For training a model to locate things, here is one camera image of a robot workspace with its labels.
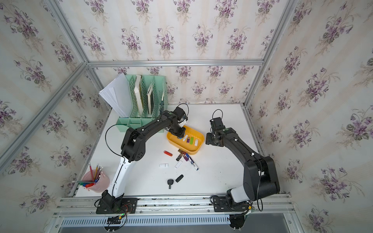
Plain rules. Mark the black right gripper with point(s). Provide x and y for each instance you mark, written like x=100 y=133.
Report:
x=208 y=139

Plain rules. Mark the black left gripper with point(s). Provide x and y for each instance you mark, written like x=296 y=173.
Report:
x=181 y=134

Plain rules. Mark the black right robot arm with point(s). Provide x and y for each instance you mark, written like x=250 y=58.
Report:
x=260 y=178

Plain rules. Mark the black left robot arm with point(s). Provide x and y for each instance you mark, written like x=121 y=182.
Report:
x=133 y=146

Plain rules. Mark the yellow plastic storage box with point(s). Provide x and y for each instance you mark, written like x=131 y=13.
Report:
x=183 y=145

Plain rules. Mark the red usb drive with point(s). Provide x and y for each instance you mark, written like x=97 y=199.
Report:
x=168 y=153

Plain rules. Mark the small white usb drive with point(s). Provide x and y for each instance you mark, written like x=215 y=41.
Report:
x=166 y=165

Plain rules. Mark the black oval usb drive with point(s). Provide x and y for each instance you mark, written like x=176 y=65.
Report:
x=178 y=179

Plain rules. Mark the blue white marker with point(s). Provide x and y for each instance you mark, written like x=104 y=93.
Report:
x=192 y=162

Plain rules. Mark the green desk file organizer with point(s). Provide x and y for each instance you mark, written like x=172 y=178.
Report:
x=160 y=102

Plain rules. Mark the beige notebook in organizer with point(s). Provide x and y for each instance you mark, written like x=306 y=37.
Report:
x=150 y=99

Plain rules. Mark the white book in organizer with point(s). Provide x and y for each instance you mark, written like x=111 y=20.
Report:
x=138 y=95

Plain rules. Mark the white paper stack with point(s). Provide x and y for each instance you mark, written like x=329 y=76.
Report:
x=117 y=95

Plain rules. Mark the pink pen cup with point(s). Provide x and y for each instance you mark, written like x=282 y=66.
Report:
x=95 y=180

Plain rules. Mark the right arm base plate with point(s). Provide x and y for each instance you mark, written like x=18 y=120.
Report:
x=226 y=204

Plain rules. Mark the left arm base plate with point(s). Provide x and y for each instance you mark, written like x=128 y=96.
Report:
x=125 y=205

